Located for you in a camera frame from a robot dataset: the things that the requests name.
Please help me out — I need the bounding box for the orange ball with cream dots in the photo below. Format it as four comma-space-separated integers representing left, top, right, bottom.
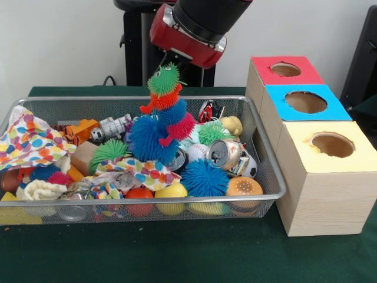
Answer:
226, 176, 264, 213

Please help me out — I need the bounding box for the crushed silver drink can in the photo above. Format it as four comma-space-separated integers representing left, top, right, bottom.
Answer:
207, 139, 251, 176

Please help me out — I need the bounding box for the shallow clear mesh bin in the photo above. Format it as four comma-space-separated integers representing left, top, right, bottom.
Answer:
0, 96, 287, 226

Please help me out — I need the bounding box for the polka dot cloth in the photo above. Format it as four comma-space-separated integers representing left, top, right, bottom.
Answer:
0, 106, 77, 173

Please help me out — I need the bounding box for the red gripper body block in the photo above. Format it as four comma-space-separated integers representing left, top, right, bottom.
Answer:
149, 5, 226, 70

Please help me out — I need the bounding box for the wooden box with three holes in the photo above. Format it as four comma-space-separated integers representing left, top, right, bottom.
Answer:
245, 56, 377, 238

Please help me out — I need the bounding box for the dark green table cloth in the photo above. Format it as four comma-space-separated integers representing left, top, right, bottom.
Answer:
0, 85, 377, 283
352, 93, 377, 117

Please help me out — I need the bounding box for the black cable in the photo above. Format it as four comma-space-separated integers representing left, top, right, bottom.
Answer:
103, 74, 125, 87

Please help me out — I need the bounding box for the blue spiky rubber ball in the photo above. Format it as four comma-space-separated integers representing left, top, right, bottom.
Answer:
178, 158, 230, 198

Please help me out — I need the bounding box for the small red ball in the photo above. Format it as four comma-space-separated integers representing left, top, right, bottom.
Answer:
124, 187, 155, 216

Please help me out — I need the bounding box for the black panel stand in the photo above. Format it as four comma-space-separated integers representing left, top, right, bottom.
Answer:
340, 5, 377, 113

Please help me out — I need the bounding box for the crumpled colourful patterned cloth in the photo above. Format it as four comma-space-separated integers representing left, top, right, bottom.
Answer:
88, 156, 182, 198

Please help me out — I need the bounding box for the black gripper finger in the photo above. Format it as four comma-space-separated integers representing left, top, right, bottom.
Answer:
174, 53, 193, 65
158, 50, 175, 68

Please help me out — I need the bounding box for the multicoloured spiky caterpillar toy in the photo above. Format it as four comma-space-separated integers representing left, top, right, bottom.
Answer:
127, 62, 196, 166

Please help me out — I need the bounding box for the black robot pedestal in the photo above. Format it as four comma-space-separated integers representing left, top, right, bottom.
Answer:
114, 0, 237, 88

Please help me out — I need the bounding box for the green spiky rubber ball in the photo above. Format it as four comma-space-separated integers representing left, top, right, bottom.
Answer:
197, 121, 235, 146

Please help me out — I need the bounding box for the plain yellow ball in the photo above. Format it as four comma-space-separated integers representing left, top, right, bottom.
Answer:
154, 182, 189, 216

